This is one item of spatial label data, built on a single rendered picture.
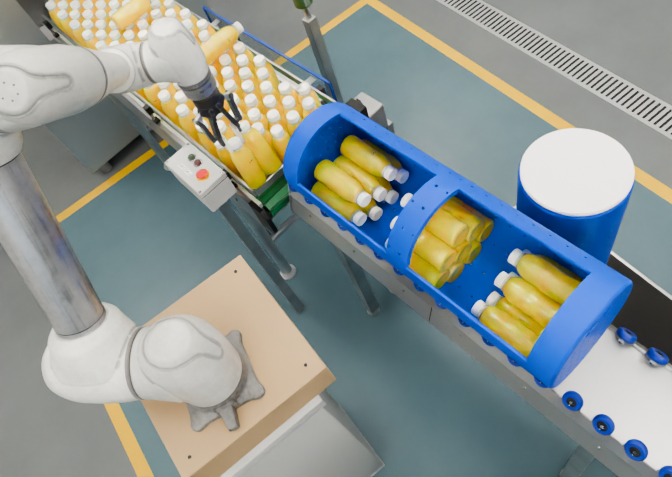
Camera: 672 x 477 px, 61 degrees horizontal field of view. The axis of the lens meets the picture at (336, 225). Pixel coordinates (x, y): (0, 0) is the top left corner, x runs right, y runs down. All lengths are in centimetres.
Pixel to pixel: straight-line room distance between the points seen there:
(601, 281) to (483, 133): 187
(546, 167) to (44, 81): 120
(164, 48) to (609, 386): 128
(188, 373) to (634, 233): 207
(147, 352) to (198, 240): 191
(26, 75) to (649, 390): 136
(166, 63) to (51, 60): 54
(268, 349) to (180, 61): 71
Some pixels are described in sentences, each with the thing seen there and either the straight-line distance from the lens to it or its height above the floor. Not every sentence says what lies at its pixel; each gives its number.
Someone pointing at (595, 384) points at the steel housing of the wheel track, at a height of 93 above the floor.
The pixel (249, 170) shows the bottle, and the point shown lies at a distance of 175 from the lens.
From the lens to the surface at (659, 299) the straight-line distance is 247.
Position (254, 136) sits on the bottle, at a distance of 176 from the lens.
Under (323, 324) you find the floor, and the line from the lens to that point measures 261.
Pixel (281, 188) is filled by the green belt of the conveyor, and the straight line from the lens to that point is 188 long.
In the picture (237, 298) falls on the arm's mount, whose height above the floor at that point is 111.
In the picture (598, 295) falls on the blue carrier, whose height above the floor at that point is 123.
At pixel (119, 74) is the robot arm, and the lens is 111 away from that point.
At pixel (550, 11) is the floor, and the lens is 364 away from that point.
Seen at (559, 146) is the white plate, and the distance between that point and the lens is 166.
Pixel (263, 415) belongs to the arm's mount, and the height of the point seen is 111.
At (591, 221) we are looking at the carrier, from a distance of 158.
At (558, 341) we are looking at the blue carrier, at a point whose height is 120.
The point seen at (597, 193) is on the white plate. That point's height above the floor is 104.
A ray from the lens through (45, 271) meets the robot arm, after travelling 116.
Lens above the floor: 234
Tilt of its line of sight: 56 degrees down
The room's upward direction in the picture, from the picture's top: 25 degrees counter-clockwise
